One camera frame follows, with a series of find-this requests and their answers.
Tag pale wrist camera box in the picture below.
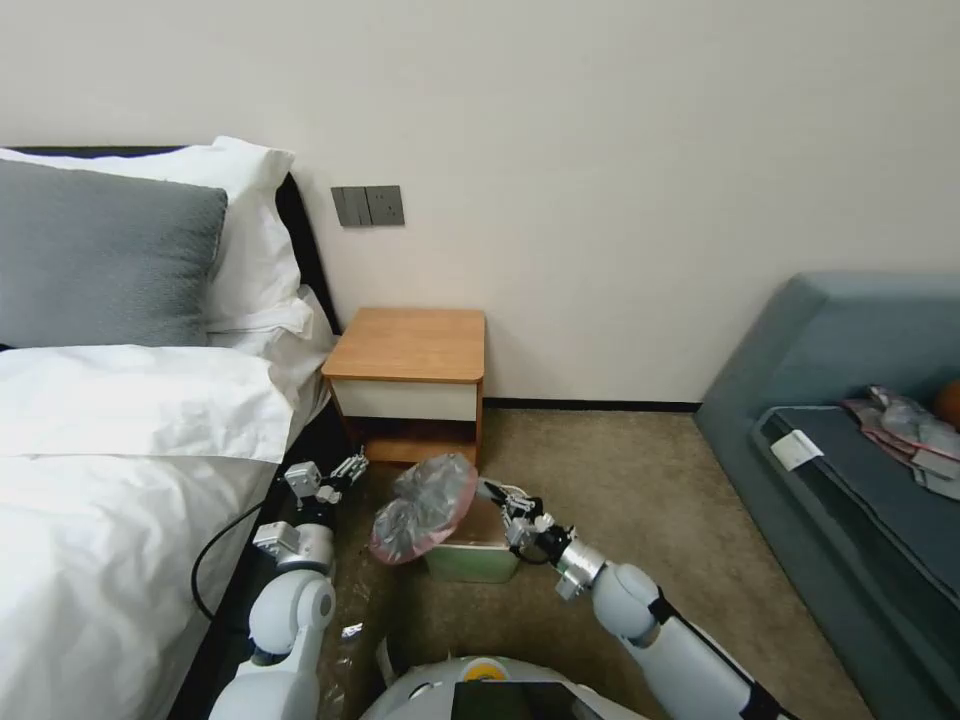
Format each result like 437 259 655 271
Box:
283 461 322 499

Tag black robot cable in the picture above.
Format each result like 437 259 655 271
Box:
190 487 290 624

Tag white duvet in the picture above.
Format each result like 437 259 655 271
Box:
0 344 331 720

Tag white cushion label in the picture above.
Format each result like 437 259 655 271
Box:
771 432 823 473

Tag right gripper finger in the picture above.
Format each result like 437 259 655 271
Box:
476 480 543 525
494 506 531 555

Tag wooden nightstand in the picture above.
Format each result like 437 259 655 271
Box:
320 307 487 466

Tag black baseboard strip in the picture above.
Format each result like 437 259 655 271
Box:
482 399 703 413

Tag white nightstand drawer front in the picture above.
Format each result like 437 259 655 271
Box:
329 378 479 424

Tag dark bed frame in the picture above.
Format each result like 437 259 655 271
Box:
179 408 358 720

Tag grey wall switch panel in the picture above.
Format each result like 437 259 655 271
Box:
331 184 406 228

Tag grey pillow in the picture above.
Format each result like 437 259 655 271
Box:
0 158 229 351

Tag teal sofa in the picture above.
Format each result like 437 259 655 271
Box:
692 271 960 720

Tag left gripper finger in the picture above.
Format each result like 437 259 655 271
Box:
323 447 369 485
316 470 364 505

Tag clear pink-rimmed garbage bag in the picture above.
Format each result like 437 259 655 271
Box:
369 452 480 566

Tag large white pillow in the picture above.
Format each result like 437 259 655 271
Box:
0 135 301 333

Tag green white trash can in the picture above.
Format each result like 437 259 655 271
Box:
423 500 528 586

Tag crumpled clear plastic bags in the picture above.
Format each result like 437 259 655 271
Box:
839 385 960 498

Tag dark teal sofa cushion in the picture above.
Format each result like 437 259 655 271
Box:
752 404 960 639

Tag white robot front shell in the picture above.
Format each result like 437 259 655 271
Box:
359 655 625 720

